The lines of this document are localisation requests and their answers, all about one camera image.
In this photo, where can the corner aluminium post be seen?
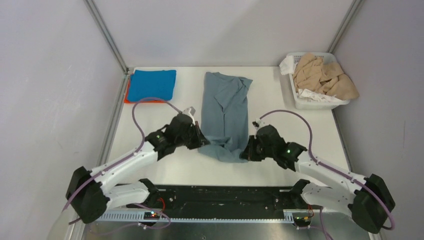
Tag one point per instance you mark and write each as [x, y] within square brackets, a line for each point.
[343, 28]
[104, 31]

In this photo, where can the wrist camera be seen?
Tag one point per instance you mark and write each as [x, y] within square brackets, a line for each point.
[189, 111]
[258, 123]

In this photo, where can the aluminium frame rail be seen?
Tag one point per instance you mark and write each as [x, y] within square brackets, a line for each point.
[223, 203]

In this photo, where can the folded orange t-shirt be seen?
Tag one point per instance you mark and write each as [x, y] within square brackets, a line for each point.
[147, 100]

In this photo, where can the folded blue t-shirt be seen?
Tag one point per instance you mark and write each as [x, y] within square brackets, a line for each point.
[152, 84]

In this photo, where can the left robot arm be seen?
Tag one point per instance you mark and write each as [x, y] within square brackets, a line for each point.
[92, 192]

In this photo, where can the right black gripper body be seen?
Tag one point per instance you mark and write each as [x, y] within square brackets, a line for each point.
[262, 152]

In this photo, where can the right controller board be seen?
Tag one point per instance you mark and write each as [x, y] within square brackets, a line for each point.
[302, 222]

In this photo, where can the beige crumpled t-shirt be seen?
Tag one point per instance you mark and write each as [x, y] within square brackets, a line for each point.
[312, 75]

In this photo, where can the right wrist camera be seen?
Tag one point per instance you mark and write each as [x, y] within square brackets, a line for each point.
[258, 123]

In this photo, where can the right corner aluminium post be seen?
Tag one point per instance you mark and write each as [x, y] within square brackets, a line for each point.
[343, 28]

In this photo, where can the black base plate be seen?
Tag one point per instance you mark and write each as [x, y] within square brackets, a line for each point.
[224, 202]

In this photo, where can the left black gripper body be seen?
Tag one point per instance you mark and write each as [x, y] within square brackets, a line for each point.
[190, 140]

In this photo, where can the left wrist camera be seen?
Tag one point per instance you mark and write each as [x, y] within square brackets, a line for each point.
[189, 111]

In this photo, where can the left corner aluminium post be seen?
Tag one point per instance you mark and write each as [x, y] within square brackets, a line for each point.
[104, 31]

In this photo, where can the white laundry basket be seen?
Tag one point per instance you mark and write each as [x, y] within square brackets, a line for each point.
[301, 105]

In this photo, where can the left controller board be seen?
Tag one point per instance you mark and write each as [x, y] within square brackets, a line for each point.
[151, 215]

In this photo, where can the controller board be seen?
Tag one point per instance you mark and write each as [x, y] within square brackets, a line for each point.
[302, 222]
[151, 215]

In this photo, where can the grey-blue t-shirt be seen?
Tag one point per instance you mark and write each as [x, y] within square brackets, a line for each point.
[224, 116]

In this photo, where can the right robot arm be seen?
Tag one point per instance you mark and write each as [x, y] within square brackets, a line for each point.
[338, 185]

